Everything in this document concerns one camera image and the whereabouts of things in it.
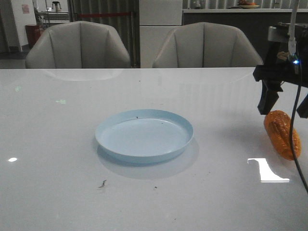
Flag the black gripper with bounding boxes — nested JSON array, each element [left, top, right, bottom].
[[253, 30, 308, 118]]

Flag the orange toy corn cob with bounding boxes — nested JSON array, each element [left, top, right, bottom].
[[264, 110, 294, 160]]

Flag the light blue round plate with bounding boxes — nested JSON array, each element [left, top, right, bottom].
[[95, 109, 194, 164]]

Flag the dark counter with white top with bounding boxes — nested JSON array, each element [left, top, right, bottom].
[[182, 8, 308, 64]]

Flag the beige chair on right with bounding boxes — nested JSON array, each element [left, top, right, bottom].
[[153, 22, 263, 68]]

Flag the beige chair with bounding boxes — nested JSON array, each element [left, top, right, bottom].
[[153, 22, 263, 68], [25, 21, 130, 69]]

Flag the fruit bowl on counter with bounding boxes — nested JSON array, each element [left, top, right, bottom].
[[238, 0, 259, 9]]

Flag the white cabinet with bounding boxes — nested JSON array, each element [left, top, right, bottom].
[[139, 0, 182, 68]]

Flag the red barrier belt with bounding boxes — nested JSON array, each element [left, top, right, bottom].
[[77, 12, 131, 18]]

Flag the beige chair on left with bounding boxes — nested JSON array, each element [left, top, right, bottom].
[[25, 21, 130, 69]]

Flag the red bin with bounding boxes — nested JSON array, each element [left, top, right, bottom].
[[25, 25, 41, 48]]

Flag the white cable with plug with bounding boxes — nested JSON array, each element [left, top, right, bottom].
[[288, 0, 301, 52]]

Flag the black cable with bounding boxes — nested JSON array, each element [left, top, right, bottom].
[[289, 64, 308, 193]]

